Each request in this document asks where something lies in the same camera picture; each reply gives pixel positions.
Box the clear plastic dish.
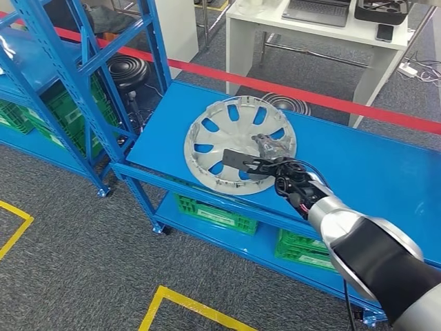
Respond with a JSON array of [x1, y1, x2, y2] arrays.
[[235, 0, 269, 16]]

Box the silver plastic hubcap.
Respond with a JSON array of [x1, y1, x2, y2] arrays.
[[183, 94, 298, 197]]

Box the steel tube table leg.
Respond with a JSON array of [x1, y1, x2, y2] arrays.
[[201, 0, 230, 49], [403, 6, 436, 63]]

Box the black round stool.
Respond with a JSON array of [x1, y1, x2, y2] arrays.
[[106, 54, 155, 136]]

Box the black ribbed round disc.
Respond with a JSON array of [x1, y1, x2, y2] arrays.
[[258, 92, 312, 117]]

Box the white cabinet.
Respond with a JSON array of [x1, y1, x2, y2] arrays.
[[155, 0, 200, 79]]

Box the grey laptop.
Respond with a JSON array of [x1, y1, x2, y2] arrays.
[[281, 0, 352, 28]]

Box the blue metal shelf rack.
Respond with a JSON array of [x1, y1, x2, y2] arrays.
[[0, 0, 142, 198], [10, 0, 441, 328]]

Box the yellow floor tape square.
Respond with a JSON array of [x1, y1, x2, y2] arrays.
[[137, 285, 259, 331]]

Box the white desk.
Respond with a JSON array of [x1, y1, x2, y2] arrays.
[[225, 0, 414, 129]]

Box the black floor cables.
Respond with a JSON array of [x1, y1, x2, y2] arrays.
[[403, 50, 441, 88]]

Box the red barrier tape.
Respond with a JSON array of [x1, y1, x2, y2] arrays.
[[0, 11, 441, 136]]

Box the white power strip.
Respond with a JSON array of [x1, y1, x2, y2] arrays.
[[398, 61, 418, 79]]

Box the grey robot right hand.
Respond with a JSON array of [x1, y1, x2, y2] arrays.
[[251, 133, 293, 161]]

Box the green plastic crate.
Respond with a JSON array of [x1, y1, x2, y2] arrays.
[[0, 100, 35, 136], [20, 75, 120, 159], [274, 228, 340, 274], [173, 193, 259, 237]]

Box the black right wrist camera bracket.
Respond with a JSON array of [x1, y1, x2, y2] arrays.
[[222, 148, 280, 177]]

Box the person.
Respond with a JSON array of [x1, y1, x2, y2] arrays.
[[46, 0, 139, 43]]

